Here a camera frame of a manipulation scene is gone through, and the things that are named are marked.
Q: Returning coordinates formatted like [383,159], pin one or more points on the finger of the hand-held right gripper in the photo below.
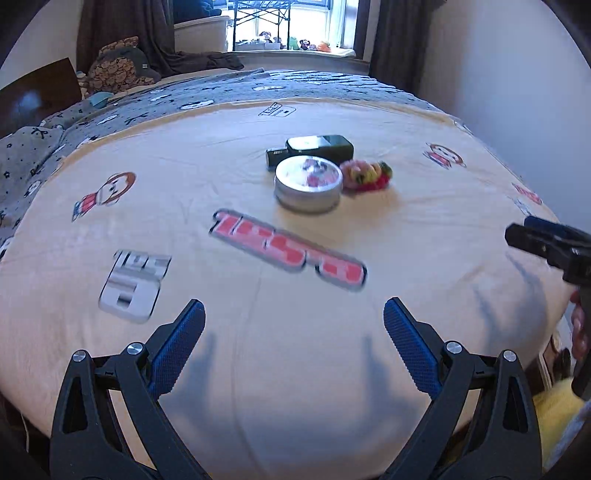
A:
[526,240]
[547,223]

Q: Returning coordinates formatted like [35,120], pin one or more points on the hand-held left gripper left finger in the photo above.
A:
[180,341]

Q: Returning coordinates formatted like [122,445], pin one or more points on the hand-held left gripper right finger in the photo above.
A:
[408,341]

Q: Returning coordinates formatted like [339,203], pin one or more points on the person's right hand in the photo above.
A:
[578,327]

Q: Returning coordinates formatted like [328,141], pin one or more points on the beige printed blanket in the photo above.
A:
[277,300]

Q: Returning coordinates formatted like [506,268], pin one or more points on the red green hair scrunchie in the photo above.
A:
[381,175]

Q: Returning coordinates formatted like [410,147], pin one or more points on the pink yellow hair scrunchie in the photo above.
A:
[358,174]

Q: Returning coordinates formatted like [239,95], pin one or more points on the round silver tin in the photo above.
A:
[308,184]

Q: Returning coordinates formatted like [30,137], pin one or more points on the small black device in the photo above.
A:
[276,158]

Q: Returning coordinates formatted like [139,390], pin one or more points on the black rectangular box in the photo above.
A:
[321,146]

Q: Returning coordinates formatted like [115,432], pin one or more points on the dark brown curtain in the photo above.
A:
[401,41]
[124,27]

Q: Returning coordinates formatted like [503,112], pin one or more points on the grey printed blanket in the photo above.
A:
[138,101]

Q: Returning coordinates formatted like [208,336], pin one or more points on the light blue small cloth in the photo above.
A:
[99,98]

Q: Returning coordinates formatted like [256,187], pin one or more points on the orange plush toy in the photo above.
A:
[323,46]

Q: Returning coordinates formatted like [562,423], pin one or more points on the brown patterned pillow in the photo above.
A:
[120,67]

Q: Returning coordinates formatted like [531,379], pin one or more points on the window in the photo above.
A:
[341,23]

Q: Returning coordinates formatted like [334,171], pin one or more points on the dark wooden headboard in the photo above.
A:
[32,97]

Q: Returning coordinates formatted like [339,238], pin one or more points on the brown monkey plush toy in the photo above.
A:
[304,45]

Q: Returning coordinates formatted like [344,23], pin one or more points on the green plush toy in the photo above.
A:
[293,42]

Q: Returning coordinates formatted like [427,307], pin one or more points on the white storage box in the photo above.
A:
[201,34]

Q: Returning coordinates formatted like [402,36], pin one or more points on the grey monkey plush toy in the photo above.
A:
[264,37]

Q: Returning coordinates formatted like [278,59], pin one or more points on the black folding rack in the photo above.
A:
[277,18]

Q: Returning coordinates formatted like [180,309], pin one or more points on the dark blue cloth pile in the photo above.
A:
[203,7]

